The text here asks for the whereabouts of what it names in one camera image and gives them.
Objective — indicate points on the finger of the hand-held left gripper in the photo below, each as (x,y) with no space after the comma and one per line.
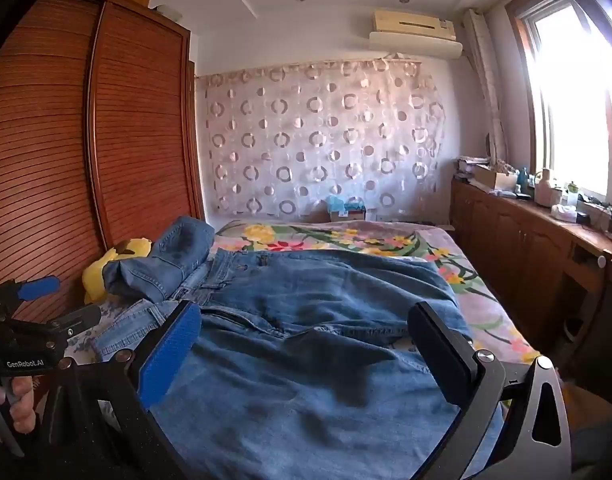
(36,287)
(61,322)

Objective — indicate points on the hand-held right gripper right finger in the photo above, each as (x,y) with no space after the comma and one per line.
(438,355)

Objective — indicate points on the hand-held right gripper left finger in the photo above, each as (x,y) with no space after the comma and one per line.
(168,355)

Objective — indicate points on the blue denim pants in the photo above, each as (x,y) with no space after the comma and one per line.
(306,340)

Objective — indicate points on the person's left hand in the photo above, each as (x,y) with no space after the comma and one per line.
(22,402)

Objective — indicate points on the yellow plush toy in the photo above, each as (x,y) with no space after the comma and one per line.
(98,275)

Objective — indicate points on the dark blue folded jeans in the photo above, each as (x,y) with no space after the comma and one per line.
(171,255)

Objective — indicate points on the colourful floral blanket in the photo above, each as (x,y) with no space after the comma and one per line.
(385,240)

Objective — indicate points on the wooden slatted wardrobe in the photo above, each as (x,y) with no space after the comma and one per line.
(61,160)

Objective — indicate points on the wooden low cabinet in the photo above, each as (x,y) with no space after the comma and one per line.
(525,250)

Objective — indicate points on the cardboard box with blue items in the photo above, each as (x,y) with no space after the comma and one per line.
(347,209)

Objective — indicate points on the open cardboard box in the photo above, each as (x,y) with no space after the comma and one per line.
(495,177)

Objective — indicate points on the stack of papers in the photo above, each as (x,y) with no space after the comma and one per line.
(468,167)

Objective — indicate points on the white tissue pack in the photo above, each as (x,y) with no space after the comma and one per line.
(564,211)

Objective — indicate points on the green bottle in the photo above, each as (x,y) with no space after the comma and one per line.
(524,178)

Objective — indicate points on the white bottle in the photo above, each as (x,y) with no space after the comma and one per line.
(544,187)

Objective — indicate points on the small black box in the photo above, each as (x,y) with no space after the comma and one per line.
(584,217)

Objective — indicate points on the small potted plant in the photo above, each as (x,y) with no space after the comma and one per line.
(572,192)

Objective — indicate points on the circle patterned curtain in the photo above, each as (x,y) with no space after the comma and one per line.
(316,135)

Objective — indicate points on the white bundled side curtain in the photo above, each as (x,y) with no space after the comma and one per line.
(488,90)

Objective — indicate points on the window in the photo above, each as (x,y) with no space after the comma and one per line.
(575,85)

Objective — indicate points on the wall air conditioner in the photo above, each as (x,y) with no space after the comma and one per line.
(415,30)

